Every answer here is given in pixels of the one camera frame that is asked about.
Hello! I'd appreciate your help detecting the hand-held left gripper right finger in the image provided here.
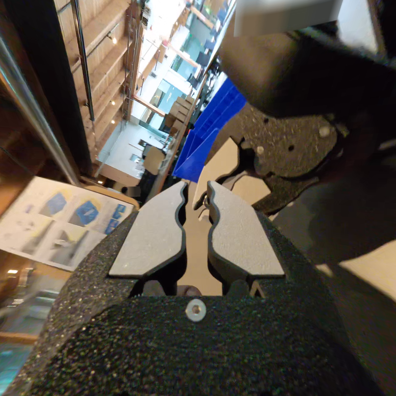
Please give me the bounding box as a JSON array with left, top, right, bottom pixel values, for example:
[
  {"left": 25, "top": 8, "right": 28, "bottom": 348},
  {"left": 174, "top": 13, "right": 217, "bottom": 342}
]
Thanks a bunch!
[{"left": 207, "top": 181, "right": 285, "bottom": 277}]

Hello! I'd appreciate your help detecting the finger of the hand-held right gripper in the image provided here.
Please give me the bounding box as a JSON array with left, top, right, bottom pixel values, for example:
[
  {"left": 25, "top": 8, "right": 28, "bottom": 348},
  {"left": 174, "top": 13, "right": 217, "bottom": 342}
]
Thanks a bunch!
[
  {"left": 193, "top": 138, "right": 243, "bottom": 211},
  {"left": 224, "top": 173, "right": 273, "bottom": 208}
]

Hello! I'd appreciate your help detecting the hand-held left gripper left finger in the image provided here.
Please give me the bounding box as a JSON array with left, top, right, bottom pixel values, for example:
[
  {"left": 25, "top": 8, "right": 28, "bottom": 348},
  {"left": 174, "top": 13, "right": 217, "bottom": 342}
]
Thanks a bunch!
[{"left": 108, "top": 181, "right": 188, "bottom": 277}]

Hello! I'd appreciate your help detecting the blue plastic storage bin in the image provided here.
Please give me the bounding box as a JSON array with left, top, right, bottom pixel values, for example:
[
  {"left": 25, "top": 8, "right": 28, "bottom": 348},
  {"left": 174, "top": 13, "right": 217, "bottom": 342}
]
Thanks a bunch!
[{"left": 173, "top": 78, "right": 248, "bottom": 183}]

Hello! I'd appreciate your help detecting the stack of cardboard boxes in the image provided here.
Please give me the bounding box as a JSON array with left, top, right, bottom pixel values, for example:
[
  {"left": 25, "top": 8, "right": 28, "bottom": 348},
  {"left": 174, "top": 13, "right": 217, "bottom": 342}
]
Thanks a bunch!
[{"left": 164, "top": 96, "right": 195, "bottom": 133}]

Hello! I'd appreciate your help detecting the printed poster sheet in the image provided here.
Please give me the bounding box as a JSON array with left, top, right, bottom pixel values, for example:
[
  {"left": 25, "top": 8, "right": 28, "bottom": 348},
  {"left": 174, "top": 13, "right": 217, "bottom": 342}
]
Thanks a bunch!
[{"left": 0, "top": 177, "right": 135, "bottom": 273}]

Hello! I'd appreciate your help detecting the metal railing pole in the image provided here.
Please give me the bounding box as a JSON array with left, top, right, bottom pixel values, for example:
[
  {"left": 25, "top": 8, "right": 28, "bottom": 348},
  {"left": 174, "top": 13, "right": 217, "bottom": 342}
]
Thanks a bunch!
[{"left": 0, "top": 37, "right": 81, "bottom": 186}]

